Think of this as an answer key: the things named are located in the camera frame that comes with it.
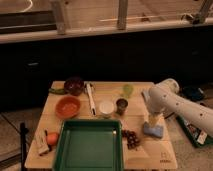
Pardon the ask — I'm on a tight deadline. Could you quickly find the blue triangular cloth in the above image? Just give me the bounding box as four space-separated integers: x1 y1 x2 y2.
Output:
141 90 150 104

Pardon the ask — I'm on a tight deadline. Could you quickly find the green plastic tray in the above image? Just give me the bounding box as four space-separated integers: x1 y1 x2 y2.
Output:
52 119 124 171

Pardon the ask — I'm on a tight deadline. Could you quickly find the blue sponge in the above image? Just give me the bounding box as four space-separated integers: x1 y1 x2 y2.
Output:
143 122 164 138

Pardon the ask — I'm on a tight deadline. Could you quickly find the orange bowl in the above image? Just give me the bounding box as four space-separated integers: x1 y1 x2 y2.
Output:
55 96 81 119

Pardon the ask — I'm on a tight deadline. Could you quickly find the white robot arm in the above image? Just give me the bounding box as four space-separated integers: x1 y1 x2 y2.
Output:
147 78 213 137

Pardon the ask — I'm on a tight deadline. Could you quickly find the dark maroon bowl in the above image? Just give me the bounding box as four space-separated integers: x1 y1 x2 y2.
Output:
64 77 84 96

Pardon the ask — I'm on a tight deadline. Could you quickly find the black chair frame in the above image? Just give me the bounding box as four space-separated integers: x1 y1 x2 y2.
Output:
20 122 28 171

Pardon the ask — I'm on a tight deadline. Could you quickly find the green cucumber toy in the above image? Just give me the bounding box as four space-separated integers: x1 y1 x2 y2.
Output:
49 88 67 95

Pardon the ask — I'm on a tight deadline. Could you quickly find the orange fruit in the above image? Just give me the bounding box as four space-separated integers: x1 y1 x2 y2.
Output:
46 132 59 146

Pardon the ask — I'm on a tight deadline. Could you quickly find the beige boxed item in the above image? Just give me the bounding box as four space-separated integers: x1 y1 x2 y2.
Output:
35 130 49 155

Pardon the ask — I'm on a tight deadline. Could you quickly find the white round container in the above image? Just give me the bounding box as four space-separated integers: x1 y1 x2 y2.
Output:
99 101 114 118

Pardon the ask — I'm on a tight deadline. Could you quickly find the green bin with items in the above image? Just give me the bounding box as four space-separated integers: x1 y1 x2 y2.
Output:
176 116 213 148

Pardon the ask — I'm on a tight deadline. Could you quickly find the purple grape bunch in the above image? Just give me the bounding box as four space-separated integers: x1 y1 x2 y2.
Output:
122 130 140 150

